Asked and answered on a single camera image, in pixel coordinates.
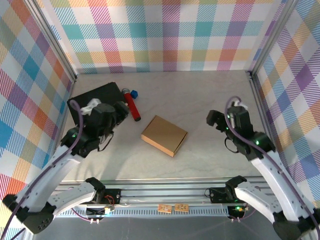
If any brown cardboard paper box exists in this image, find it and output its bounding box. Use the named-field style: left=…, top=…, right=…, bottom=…
left=140, top=114, right=189, bottom=158

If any black case with metal trim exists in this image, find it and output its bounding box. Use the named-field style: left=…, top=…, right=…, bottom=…
left=67, top=82, right=131, bottom=126

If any red microphone with silver head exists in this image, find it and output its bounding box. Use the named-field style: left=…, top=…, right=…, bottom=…
left=121, top=87, right=142, bottom=123

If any small orange circuit board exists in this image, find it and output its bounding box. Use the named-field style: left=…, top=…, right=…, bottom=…
left=174, top=202, right=190, bottom=213
left=157, top=203, right=172, bottom=214

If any black cable loop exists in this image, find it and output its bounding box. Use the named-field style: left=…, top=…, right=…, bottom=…
left=97, top=129, right=115, bottom=152
left=223, top=136, right=240, bottom=155

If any aluminium frame post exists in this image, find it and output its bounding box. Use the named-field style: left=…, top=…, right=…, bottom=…
left=246, top=0, right=301, bottom=77
left=24, top=0, right=79, bottom=83

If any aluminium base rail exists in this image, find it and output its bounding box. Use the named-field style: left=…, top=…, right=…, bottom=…
left=53, top=176, right=276, bottom=222

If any grey slotted cable duct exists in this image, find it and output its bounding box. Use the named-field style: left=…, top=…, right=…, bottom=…
left=59, top=206, right=230, bottom=217

